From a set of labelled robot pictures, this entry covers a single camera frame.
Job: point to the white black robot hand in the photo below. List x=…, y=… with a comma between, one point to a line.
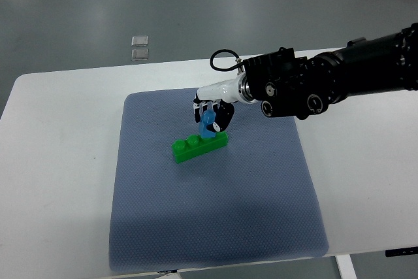
x=221, y=95

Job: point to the blue toy block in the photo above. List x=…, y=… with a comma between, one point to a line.
x=207, y=118

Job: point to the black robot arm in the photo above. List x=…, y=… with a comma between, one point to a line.
x=287, y=85

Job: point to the green four-stud toy block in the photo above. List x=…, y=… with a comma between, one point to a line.
x=195, y=145

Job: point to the lower metal floor plate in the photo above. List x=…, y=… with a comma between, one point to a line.
x=139, y=54

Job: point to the metal floor plate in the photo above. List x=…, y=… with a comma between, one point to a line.
x=139, y=40
x=139, y=54

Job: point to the upper metal floor plate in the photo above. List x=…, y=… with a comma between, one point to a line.
x=139, y=40

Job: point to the blue-grey textured mat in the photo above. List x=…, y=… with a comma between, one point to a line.
x=252, y=200

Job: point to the white table leg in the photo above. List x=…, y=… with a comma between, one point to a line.
x=345, y=267

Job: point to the black table control panel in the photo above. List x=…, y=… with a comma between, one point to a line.
x=401, y=252

